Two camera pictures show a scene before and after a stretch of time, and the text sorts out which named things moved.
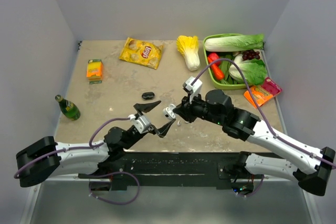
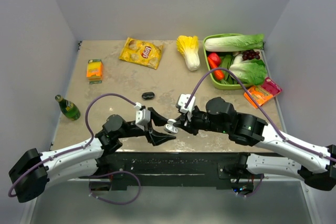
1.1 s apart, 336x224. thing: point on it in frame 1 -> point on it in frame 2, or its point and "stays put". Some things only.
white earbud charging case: (168, 112) -> (169, 128)
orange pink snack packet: (262, 93) stays put
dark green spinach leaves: (228, 79) stays put
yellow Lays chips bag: (136, 51) stays put
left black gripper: (145, 108) -> (154, 137)
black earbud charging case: (148, 95) stays put
